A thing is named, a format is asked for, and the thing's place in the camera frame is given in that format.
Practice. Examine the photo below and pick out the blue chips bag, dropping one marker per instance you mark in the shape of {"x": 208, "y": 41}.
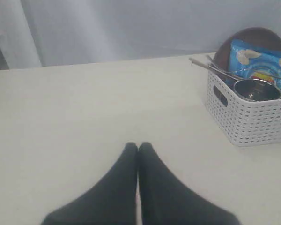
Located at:
{"x": 252, "y": 62}

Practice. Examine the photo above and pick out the stainless steel knife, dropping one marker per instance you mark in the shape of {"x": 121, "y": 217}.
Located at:
{"x": 232, "y": 76}

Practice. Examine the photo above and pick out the wooden chopstick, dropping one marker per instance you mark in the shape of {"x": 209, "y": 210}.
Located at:
{"x": 213, "y": 64}
{"x": 200, "y": 64}

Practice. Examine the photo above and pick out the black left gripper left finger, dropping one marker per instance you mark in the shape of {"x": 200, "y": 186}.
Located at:
{"x": 111, "y": 201}

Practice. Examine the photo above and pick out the white perforated plastic basket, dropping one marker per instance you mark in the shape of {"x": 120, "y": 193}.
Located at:
{"x": 244, "y": 123}

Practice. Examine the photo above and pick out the stainless steel cup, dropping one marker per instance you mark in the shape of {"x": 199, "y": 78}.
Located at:
{"x": 256, "y": 90}

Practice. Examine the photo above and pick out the brown round plate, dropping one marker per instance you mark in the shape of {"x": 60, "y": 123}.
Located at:
{"x": 257, "y": 36}

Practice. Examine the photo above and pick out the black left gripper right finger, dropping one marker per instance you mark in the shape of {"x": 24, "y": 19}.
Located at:
{"x": 165, "y": 200}

